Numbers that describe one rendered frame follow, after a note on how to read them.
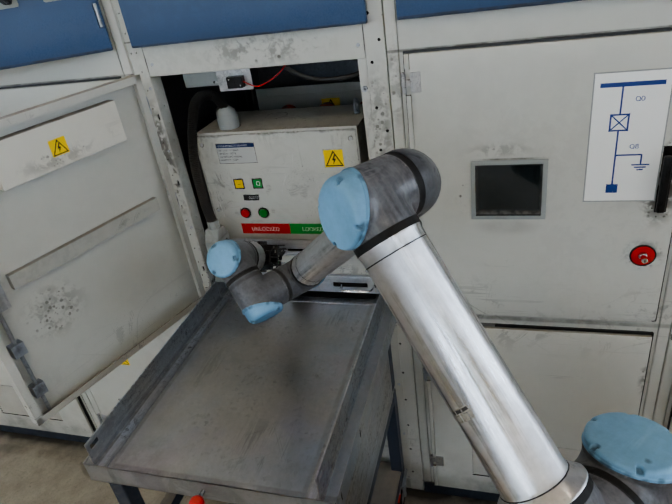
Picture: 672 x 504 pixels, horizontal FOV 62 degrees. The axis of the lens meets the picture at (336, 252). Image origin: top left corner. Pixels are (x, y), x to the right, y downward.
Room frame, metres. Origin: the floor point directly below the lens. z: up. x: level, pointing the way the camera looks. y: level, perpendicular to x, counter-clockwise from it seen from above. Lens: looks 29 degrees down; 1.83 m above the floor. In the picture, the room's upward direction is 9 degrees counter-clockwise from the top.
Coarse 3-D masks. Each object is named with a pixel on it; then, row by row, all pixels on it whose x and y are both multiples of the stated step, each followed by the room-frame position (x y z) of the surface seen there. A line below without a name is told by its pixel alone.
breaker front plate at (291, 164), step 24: (264, 144) 1.53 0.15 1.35; (288, 144) 1.50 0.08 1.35; (312, 144) 1.48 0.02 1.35; (336, 144) 1.46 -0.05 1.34; (216, 168) 1.58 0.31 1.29; (240, 168) 1.56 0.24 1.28; (264, 168) 1.53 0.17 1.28; (288, 168) 1.51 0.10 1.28; (312, 168) 1.48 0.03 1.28; (336, 168) 1.46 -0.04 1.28; (216, 192) 1.59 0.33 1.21; (240, 192) 1.56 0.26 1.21; (264, 192) 1.54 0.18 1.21; (288, 192) 1.51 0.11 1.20; (312, 192) 1.49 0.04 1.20; (216, 216) 1.60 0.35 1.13; (240, 216) 1.57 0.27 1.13; (288, 216) 1.52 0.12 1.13; (312, 216) 1.49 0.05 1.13; (360, 264) 1.45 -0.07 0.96
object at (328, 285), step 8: (264, 272) 1.55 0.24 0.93; (328, 280) 1.47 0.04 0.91; (336, 280) 1.46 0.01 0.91; (344, 280) 1.46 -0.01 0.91; (352, 280) 1.45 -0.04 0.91; (360, 280) 1.44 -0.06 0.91; (312, 288) 1.49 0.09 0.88; (320, 288) 1.48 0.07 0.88; (328, 288) 1.47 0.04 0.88; (336, 288) 1.47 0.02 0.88; (344, 288) 1.46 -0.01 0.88; (352, 288) 1.45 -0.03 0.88; (360, 288) 1.44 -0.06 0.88; (376, 288) 1.42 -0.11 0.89
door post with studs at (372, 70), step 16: (368, 0) 1.37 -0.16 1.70; (368, 16) 1.37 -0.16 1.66; (368, 32) 1.37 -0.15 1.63; (368, 48) 1.37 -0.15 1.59; (368, 64) 1.37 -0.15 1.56; (384, 64) 1.36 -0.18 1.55; (368, 80) 1.38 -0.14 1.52; (384, 80) 1.36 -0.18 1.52; (368, 96) 1.38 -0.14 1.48; (384, 96) 1.36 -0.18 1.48; (368, 112) 1.38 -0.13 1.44; (384, 112) 1.36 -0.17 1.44; (368, 128) 1.38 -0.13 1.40; (384, 128) 1.37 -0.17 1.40; (368, 144) 1.39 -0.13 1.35; (384, 144) 1.37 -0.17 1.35; (400, 336) 1.37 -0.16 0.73; (400, 352) 1.37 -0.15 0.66; (416, 416) 1.36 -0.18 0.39; (416, 432) 1.36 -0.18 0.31; (416, 448) 1.36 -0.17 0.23; (416, 464) 1.37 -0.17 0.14; (416, 480) 1.37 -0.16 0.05
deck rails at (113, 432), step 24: (216, 288) 1.56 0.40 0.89; (192, 312) 1.41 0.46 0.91; (216, 312) 1.48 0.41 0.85; (192, 336) 1.37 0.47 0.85; (168, 360) 1.25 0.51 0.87; (360, 360) 1.10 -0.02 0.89; (144, 384) 1.15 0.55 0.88; (360, 384) 1.06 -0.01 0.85; (120, 408) 1.05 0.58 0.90; (144, 408) 1.09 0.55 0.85; (336, 408) 0.99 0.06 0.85; (96, 432) 0.97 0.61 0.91; (120, 432) 1.02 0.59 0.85; (336, 432) 0.88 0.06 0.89; (96, 456) 0.94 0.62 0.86; (336, 456) 0.85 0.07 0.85; (312, 480) 0.79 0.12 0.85
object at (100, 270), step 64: (0, 128) 1.27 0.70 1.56; (64, 128) 1.38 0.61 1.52; (128, 128) 1.55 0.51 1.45; (0, 192) 1.25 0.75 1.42; (64, 192) 1.36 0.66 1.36; (128, 192) 1.50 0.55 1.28; (0, 256) 1.20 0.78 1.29; (64, 256) 1.29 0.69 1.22; (128, 256) 1.45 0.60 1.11; (192, 256) 1.58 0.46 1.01; (0, 320) 1.13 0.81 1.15; (64, 320) 1.26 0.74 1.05; (128, 320) 1.39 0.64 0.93; (64, 384) 1.20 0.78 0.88
